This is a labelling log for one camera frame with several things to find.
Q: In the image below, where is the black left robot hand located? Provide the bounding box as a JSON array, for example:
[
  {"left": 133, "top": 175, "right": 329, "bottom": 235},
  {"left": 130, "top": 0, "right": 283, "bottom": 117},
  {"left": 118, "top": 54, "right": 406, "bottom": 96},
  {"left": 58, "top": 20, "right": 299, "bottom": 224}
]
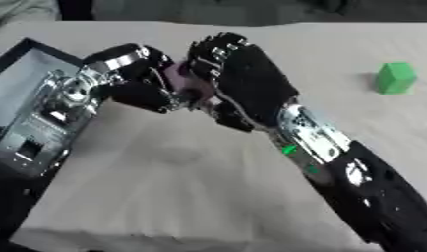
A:
[{"left": 81, "top": 43, "right": 186, "bottom": 115}]

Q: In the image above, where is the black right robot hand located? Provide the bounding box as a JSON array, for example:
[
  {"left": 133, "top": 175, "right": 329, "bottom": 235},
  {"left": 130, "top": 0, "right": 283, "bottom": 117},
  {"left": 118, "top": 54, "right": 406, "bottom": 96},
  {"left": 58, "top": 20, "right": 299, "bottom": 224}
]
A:
[{"left": 186, "top": 31, "right": 302, "bottom": 133}]

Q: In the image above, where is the purple block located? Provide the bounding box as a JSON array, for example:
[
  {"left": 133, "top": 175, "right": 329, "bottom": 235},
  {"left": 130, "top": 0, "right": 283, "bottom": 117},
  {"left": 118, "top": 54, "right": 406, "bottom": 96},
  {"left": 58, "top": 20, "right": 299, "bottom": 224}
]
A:
[{"left": 163, "top": 61, "right": 217, "bottom": 99}]

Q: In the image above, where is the black box with white inside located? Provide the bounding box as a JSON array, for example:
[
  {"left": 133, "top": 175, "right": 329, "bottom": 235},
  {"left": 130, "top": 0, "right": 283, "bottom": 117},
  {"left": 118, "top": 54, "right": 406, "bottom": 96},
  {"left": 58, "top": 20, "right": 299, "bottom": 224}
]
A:
[{"left": 0, "top": 37, "right": 87, "bottom": 252}]

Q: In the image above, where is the person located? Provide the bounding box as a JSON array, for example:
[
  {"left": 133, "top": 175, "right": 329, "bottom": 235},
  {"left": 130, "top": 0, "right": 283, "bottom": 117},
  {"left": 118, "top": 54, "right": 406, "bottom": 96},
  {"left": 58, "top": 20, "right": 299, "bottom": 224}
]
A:
[{"left": 0, "top": 0, "right": 62, "bottom": 37}]

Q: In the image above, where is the green block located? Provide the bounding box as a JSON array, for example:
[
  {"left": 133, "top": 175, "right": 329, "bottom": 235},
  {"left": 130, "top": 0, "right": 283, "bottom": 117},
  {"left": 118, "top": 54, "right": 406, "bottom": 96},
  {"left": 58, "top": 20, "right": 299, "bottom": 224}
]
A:
[{"left": 375, "top": 61, "right": 419, "bottom": 95}]

